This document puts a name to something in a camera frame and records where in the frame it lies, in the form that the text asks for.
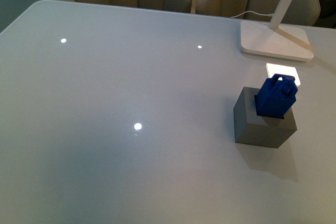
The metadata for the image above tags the blue block with handle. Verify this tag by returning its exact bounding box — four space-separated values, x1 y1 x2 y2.
255 74 298 119

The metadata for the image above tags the gray hollow cube base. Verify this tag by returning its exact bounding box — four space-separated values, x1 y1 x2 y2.
233 87 297 148

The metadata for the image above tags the white lamp power cable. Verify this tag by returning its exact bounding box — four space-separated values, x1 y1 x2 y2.
230 10 275 19

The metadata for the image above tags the white desk lamp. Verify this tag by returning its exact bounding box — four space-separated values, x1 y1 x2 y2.
240 0 314 61

